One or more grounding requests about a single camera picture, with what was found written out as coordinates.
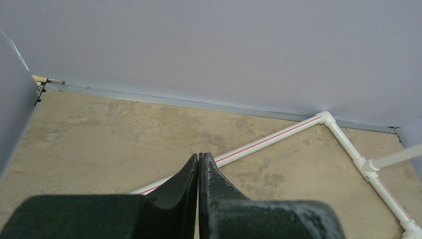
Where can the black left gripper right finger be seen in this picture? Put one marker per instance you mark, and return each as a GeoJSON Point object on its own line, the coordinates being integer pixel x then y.
{"type": "Point", "coordinates": [226, 213]}

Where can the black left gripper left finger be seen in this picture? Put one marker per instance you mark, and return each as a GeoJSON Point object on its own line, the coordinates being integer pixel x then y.
{"type": "Point", "coordinates": [169, 212]}

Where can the white PVC pipe frame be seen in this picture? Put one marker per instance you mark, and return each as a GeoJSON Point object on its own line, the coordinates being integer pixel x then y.
{"type": "Point", "coordinates": [367, 168]}

